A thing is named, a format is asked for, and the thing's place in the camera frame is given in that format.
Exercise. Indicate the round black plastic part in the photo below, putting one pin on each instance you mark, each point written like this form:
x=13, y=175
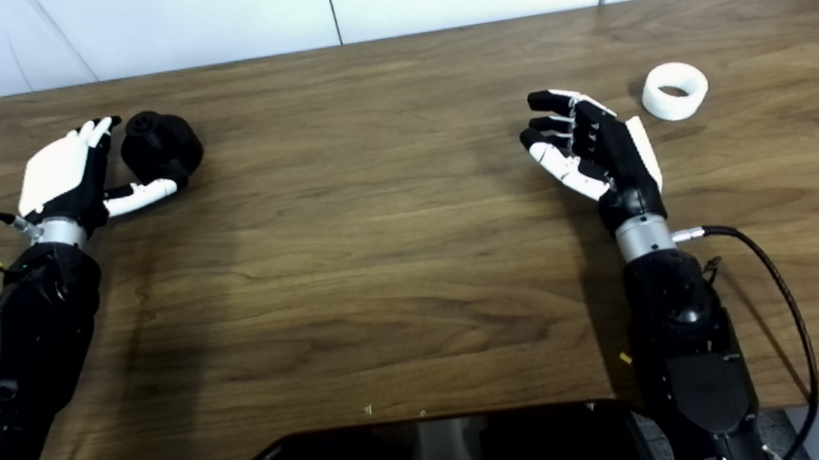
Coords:
x=169, y=152

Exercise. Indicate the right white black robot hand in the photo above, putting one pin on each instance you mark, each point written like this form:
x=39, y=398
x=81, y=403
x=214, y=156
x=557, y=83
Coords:
x=628, y=164

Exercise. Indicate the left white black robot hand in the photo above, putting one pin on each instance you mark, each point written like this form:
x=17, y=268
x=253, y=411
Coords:
x=59, y=177

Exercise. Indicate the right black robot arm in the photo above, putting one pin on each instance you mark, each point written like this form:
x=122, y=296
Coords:
x=692, y=353

